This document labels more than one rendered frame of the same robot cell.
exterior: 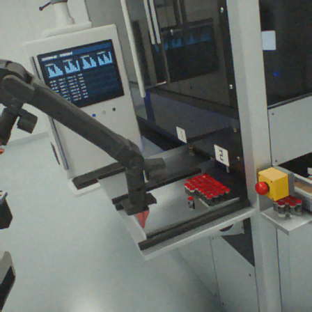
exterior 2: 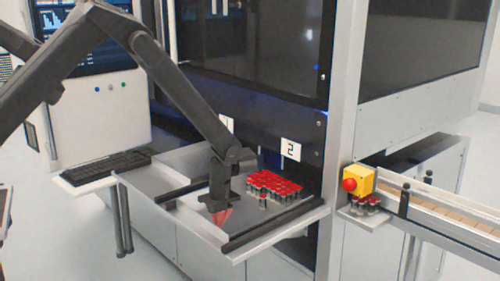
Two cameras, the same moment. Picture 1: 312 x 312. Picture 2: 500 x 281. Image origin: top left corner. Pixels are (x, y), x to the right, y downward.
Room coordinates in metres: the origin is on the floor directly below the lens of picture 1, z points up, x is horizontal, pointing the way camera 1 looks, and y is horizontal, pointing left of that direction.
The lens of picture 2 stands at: (-0.02, 0.43, 1.55)
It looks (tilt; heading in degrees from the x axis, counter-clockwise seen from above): 21 degrees down; 335
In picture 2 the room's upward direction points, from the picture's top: 1 degrees clockwise
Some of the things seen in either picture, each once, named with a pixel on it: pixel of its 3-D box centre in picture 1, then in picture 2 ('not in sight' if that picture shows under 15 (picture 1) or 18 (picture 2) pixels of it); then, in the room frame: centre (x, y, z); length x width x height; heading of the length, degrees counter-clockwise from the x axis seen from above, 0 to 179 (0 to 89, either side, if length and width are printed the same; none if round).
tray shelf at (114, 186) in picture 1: (170, 189); (221, 186); (1.20, -0.02, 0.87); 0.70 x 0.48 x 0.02; 17
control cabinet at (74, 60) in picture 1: (85, 99); (83, 65); (1.87, 0.33, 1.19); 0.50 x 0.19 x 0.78; 112
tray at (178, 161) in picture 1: (168, 165); (208, 158); (1.39, -0.04, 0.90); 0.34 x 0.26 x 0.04; 107
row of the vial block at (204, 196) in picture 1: (200, 193); (266, 190); (1.06, -0.12, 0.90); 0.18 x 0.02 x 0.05; 17
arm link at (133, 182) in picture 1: (136, 176); (223, 168); (0.92, 0.08, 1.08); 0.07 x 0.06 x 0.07; 100
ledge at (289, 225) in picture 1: (291, 215); (367, 213); (0.86, -0.37, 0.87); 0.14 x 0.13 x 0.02; 107
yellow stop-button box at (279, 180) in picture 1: (275, 182); (358, 179); (0.86, -0.33, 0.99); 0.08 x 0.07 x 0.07; 107
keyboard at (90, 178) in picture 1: (108, 170); (114, 164); (1.67, 0.28, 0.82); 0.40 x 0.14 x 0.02; 112
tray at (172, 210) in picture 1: (178, 203); (245, 201); (1.03, -0.04, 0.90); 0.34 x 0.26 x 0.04; 107
